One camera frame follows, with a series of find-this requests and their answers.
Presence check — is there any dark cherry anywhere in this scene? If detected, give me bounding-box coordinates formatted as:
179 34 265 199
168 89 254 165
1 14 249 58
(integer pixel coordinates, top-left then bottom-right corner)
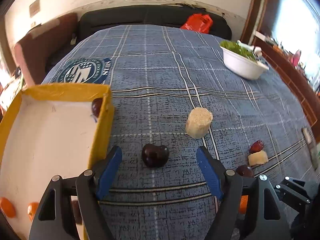
142 144 170 168
91 98 103 118
235 165 254 178

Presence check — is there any small banana chunk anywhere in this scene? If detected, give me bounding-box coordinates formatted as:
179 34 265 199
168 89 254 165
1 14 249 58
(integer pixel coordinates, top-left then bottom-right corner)
248 150 268 167

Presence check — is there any red strawberry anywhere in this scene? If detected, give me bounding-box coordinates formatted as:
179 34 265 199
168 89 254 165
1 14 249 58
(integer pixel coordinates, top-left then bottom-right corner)
249 140 264 154

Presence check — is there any large banana chunk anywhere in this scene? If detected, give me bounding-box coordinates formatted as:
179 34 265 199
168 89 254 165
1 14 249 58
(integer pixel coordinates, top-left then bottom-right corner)
185 107 213 139

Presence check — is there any yellow edged white tray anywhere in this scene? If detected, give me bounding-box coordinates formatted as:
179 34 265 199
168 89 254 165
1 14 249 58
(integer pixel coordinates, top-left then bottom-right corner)
1 83 114 238

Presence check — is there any dark cherry in tray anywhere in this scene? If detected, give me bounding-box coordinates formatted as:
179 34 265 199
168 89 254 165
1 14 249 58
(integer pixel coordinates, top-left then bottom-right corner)
91 98 103 118

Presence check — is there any white bowl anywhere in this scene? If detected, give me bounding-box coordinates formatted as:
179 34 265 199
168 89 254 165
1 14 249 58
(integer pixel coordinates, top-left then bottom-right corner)
221 47 269 80

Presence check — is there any blue plaid tablecloth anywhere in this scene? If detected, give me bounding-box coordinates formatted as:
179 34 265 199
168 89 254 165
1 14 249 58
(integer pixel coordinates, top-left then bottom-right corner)
44 24 319 239

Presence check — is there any green lettuce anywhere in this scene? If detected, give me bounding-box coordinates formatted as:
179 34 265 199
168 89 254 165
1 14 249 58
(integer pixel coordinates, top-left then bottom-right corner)
220 40 256 62

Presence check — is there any maroon armchair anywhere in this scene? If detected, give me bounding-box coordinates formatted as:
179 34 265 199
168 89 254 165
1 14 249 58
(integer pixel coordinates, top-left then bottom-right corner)
13 12 78 87

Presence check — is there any red plastic bag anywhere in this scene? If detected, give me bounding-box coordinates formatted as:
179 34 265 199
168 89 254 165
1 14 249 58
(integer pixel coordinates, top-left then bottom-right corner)
181 14 214 34

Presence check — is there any black leather sofa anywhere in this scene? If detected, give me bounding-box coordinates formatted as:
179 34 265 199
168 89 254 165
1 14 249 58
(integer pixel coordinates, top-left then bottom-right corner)
76 5 232 42

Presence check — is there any wall plaque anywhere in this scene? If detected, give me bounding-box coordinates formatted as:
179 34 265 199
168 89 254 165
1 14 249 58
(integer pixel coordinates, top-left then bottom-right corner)
29 0 40 18

